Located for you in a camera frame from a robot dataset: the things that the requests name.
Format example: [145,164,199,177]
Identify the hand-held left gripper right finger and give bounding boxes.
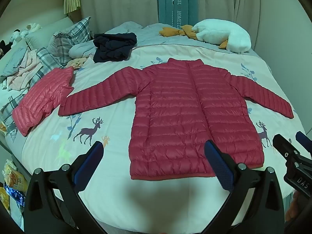
[203,140,285,234]

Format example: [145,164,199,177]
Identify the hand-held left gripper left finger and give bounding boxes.
[23,141,105,234]

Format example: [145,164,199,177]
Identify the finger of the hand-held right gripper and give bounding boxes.
[272,134,303,160]
[295,131,312,153]

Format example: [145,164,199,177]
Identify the red puffer jacket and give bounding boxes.
[58,58,294,181]

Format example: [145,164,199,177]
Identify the pile of pastel clothes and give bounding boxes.
[0,46,44,91]

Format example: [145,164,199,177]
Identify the person's right hand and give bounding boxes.
[285,191,302,223]

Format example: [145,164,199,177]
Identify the deer printed blanket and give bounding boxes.
[21,39,308,234]

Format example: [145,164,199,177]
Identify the snack packets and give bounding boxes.
[0,159,29,216]

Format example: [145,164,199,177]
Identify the pink puffer jacket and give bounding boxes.
[12,67,75,137]

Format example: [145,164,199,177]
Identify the plaid bedding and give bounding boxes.
[0,91,26,138]

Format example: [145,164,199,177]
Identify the peach plush toy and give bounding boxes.
[67,57,87,71]

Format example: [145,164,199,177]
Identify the small plaid pillow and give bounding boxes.
[36,47,65,69]

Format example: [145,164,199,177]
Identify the light blue cloth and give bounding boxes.
[69,41,98,59]

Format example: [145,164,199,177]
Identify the navy blue garment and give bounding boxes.
[93,32,137,63]

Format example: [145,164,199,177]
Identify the white goose plush toy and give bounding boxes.
[159,19,252,53]

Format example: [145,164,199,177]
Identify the large plaid pillow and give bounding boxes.
[47,17,92,62]

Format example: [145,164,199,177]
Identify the pale bed sheet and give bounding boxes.
[104,21,255,52]

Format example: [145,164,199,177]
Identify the plush toys on headboard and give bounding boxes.
[10,23,42,45]

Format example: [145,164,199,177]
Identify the beige curtain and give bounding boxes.
[79,0,264,30]

